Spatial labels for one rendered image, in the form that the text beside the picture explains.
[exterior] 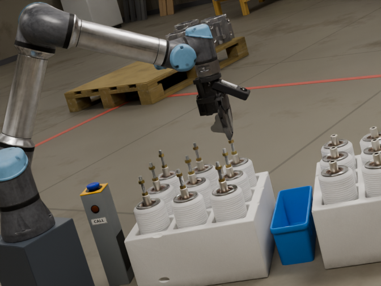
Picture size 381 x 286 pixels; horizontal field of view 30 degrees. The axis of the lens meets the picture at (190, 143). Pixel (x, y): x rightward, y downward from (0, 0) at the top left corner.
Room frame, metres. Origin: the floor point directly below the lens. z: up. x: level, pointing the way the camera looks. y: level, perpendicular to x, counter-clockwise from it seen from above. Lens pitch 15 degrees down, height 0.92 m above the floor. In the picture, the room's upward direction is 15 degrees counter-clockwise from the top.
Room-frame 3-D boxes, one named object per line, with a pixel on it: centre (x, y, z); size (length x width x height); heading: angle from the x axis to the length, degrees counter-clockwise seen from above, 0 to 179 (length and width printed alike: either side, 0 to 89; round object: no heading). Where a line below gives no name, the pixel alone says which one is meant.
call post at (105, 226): (2.08, 0.32, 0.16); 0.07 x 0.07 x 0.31; 74
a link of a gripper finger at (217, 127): (2.14, -0.10, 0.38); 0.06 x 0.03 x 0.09; 68
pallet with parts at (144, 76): (5.49, 0.09, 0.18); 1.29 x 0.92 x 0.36; 136
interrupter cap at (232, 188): (1.93, -0.06, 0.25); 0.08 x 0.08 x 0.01
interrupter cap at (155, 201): (1.99, 0.17, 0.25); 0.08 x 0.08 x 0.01
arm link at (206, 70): (2.15, -0.11, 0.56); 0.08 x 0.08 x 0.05
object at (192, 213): (1.96, 0.06, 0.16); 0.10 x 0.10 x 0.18
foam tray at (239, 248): (2.07, 0.02, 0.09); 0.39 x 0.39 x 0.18; 74
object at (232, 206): (1.93, -0.06, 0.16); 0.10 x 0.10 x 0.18
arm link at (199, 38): (2.16, -0.11, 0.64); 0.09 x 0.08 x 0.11; 101
